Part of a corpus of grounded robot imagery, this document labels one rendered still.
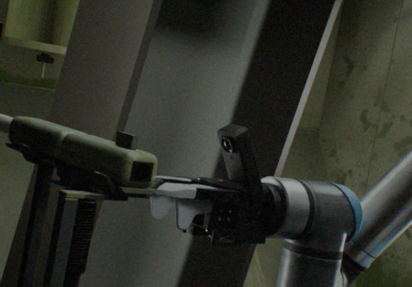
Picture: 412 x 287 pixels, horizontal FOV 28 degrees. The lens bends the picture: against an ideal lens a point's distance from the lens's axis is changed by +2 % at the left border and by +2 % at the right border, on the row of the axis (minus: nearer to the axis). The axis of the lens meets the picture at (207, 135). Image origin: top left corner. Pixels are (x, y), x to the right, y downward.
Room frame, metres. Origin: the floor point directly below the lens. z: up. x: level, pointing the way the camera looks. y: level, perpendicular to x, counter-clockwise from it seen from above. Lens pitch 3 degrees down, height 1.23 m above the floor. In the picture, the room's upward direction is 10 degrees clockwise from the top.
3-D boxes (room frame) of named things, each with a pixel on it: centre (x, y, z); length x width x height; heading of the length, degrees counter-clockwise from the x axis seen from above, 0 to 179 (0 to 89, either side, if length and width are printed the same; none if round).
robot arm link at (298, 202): (1.19, -0.12, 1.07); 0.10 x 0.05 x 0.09; 38
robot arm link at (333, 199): (1.24, -0.19, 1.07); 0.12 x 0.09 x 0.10; 128
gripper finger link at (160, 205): (1.10, 0.05, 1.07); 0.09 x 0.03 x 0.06; 119
